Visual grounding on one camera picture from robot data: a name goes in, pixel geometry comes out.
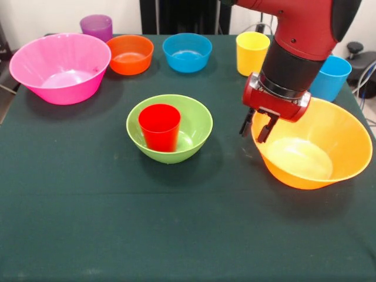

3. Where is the red plastic cup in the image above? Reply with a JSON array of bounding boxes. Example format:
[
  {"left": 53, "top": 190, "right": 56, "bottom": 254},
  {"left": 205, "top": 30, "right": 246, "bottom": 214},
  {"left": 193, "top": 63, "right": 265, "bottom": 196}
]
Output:
[{"left": 137, "top": 103, "right": 182, "bottom": 153}]

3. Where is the purple plastic cup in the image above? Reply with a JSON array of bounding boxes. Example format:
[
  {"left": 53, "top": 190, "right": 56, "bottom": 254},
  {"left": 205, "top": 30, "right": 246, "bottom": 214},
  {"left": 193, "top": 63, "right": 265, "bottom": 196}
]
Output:
[{"left": 79, "top": 14, "right": 113, "bottom": 43}]

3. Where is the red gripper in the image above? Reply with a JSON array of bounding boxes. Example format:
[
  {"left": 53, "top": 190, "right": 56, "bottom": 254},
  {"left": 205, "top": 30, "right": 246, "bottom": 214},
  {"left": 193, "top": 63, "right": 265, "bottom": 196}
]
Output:
[{"left": 239, "top": 72, "right": 312, "bottom": 144}]

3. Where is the green plastic bowl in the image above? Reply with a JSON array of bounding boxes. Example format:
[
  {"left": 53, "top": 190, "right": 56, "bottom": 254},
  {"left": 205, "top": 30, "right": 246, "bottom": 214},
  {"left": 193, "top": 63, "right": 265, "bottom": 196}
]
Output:
[{"left": 126, "top": 94, "right": 214, "bottom": 165}]

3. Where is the blue plastic bowl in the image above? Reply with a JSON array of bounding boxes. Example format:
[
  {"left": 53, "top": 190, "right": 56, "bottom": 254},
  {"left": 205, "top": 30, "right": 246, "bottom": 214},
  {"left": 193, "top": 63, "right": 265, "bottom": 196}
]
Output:
[{"left": 162, "top": 32, "right": 213, "bottom": 73}]

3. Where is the yellow plastic cup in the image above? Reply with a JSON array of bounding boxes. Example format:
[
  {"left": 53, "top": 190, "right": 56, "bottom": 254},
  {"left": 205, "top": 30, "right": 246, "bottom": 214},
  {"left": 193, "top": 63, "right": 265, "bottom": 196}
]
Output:
[{"left": 236, "top": 31, "right": 271, "bottom": 78}]

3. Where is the blue plastic cup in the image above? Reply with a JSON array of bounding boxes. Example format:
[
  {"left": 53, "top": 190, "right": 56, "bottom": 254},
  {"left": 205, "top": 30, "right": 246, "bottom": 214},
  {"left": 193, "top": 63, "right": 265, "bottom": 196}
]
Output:
[{"left": 309, "top": 55, "right": 353, "bottom": 103}]

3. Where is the dark green tablecloth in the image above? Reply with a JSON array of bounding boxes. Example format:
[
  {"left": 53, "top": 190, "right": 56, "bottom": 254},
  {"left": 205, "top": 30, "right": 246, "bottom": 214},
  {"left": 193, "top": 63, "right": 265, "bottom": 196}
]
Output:
[{"left": 0, "top": 33, "right": 376, "bottom": 282}]

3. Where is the pink plastic bowl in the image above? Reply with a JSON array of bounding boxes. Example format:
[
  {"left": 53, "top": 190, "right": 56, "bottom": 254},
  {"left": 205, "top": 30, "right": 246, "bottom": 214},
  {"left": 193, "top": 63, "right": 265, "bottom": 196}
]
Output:
[{"left": 9, "top": 32, "right": 112, "bottom": 106}]

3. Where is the grey cable bundle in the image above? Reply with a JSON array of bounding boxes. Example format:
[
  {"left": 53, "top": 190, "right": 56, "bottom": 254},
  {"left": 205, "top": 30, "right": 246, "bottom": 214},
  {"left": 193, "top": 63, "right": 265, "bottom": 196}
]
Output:
[{"left": 352, "top": 61, "right": 376, "bottom": 112}]

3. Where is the black wall cable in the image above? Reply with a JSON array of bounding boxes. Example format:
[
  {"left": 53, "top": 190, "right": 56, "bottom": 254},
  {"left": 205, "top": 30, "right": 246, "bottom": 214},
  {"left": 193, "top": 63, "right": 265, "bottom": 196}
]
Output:
[{"left": 243, "top": 13, "right": 276, "bottom": 35}]

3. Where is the orange plastic bowl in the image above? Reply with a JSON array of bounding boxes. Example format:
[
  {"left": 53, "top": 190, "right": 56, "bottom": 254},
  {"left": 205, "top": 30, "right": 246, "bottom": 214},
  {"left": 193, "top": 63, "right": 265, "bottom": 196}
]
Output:
[{"left": 106, "top": 34, "right": 155, "bottom": 76}]

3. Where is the yellow plastic bowl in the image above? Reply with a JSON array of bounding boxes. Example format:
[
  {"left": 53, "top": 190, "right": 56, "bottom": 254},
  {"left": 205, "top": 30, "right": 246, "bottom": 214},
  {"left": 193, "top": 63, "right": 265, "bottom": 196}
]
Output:
[{"left": 250, "top": 96, "right": 373, "bottom": 190}]

